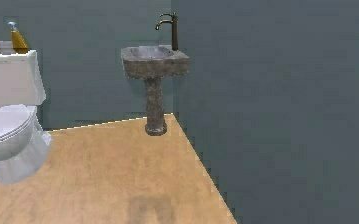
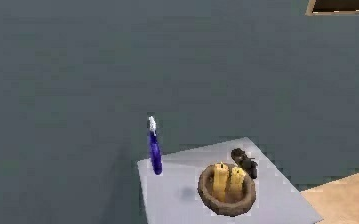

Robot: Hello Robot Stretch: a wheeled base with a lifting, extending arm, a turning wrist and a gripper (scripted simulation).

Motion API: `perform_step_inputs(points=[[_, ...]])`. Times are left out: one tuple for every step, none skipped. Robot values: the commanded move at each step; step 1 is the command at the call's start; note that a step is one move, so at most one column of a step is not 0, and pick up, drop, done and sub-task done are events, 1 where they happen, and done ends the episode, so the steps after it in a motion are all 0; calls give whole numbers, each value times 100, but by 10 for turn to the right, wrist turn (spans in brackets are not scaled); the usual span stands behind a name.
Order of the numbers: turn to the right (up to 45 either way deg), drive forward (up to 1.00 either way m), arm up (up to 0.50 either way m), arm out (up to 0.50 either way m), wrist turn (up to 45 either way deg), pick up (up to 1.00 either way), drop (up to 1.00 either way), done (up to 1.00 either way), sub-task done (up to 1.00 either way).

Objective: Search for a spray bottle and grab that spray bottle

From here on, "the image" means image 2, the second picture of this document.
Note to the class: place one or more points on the blue spray bottle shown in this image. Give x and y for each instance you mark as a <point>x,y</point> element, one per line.
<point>155,153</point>

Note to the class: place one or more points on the yellow candle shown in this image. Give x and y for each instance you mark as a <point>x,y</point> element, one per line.
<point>220,181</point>
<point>237,181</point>

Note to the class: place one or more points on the small dark brown figurine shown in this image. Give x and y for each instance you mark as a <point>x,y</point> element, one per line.
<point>245,161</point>

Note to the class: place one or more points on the pale grey table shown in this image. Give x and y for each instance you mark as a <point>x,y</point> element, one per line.
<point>173,200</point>

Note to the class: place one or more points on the brown round bowl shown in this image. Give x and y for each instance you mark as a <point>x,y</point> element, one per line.
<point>207,196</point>

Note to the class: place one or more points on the wood framed dark picture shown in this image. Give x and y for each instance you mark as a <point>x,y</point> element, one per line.
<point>340,5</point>

